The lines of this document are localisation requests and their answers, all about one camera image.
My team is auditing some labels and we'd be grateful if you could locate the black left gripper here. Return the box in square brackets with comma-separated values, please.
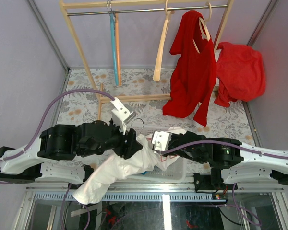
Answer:
[81, 118, 144, 159]

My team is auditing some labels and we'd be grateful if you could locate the white plastic laundry basket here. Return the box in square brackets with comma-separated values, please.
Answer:
[128, 123, 187, 183]

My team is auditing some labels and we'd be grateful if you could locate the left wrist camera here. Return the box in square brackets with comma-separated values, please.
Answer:
[111, 97, 136, 135]

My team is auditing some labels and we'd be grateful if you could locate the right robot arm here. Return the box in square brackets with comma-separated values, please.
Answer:
[163, 131, 288, 190]

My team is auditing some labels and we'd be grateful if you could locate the aluminium rail with cable duct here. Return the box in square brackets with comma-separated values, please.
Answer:
[28, 172, 286, 202]

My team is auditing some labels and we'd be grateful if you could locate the orange hanger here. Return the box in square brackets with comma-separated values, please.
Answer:
[115, 13, 121, 86]

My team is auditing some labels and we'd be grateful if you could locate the red t shirt on hanger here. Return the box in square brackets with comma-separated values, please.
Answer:
[163, 10, 216, 126]

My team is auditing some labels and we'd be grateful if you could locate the floral tablecloth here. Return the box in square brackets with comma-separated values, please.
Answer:
[53, 69, 254, 145]

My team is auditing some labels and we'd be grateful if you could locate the blue hanger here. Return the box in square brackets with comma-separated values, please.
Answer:
[107, 0, 120, 86]

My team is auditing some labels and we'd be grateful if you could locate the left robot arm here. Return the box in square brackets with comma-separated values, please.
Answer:
[0, 120, 143, 189]

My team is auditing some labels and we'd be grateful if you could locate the white t shirt blue print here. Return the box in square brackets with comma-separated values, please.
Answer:
[72, 134, 180, 205]

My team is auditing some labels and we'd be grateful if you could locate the red cloth pile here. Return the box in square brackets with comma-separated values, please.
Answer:
[215, 42, 266, 108]

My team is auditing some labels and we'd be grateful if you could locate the beige wooden hanger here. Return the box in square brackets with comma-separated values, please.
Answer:
[153, 0, 172, 81]

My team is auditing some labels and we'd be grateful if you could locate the pink wavy hanger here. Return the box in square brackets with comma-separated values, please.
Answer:
[128, 122, 186, 171]

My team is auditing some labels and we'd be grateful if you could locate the cream hanger under red shirt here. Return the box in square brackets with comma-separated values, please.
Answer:
[198, 2, 212, 42]

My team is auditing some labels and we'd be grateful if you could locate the wooden clothes rack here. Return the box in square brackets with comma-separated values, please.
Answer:
[59, 0, 235, 120]

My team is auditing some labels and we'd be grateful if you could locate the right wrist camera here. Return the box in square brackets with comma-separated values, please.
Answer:
[151, 131, 172, 152]

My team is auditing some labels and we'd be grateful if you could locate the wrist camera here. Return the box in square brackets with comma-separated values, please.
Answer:
[111, 97, 136, 135]
[151, 131, 172, 152]

